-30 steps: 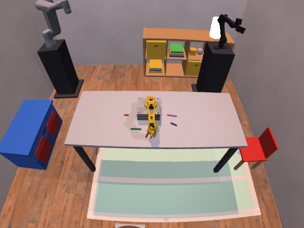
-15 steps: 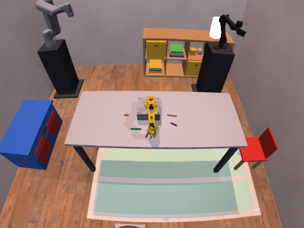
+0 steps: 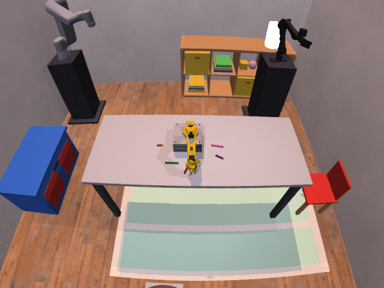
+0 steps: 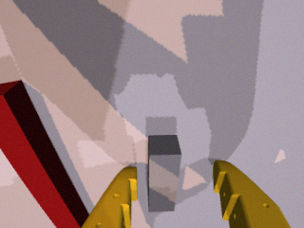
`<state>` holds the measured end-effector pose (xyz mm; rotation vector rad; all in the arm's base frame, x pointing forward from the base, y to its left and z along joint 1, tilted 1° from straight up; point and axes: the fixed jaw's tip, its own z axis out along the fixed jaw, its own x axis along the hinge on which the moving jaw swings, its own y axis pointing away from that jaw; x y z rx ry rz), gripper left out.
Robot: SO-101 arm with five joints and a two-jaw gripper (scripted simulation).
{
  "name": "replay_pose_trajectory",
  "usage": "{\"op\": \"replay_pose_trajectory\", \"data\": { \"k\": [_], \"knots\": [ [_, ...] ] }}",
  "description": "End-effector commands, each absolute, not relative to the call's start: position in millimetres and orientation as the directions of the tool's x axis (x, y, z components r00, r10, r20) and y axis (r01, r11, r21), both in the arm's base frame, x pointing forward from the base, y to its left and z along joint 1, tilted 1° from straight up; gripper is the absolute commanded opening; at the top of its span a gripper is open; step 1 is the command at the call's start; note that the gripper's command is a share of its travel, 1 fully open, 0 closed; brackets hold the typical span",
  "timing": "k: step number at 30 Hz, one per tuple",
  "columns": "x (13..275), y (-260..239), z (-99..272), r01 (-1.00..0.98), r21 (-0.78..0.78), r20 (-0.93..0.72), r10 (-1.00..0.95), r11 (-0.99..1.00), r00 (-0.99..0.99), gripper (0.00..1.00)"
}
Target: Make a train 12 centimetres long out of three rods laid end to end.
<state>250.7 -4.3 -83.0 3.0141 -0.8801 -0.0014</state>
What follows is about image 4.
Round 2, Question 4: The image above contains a dark red rectangular bar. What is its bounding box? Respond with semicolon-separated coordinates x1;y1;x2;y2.
0;80;89;228

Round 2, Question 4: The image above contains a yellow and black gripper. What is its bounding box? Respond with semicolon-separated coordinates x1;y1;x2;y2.
82;161;291;228

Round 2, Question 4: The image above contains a grey rectangular block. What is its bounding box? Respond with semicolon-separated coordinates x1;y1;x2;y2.
148;135;181;212

